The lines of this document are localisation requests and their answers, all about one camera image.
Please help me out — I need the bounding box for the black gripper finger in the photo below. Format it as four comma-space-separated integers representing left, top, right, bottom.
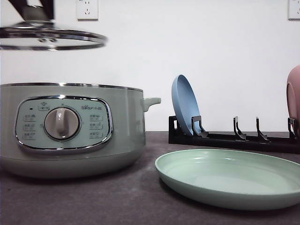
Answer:
8, 0, 55, 21

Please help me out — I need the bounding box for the glass steamer lid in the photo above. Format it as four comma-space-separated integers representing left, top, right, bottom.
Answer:
0, 20, 108, 51

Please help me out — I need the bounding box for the green plate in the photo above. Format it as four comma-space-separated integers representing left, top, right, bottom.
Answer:
155, 149, 300, 210

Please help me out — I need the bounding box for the green electric steamer pot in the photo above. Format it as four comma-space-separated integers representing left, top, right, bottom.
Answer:
0, 82, 161, 178

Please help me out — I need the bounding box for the blue plate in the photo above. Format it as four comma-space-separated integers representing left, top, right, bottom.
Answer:
172, 75, 201, 135

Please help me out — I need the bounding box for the black plate rack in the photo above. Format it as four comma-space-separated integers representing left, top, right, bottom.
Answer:
168, 116, 300, 154

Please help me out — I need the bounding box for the pink plate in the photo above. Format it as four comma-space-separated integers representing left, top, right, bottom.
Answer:
286, 65, 300, 124

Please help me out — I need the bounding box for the white wall socket left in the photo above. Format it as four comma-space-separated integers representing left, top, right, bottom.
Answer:
77, 0, 99, 22

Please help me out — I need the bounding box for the white wall socket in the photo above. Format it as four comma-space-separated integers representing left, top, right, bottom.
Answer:
288, 0, 300, 22
77, 0, 99, 22

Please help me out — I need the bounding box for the white wall socket right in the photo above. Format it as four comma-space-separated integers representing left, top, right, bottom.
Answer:
288, 0, 300, 22

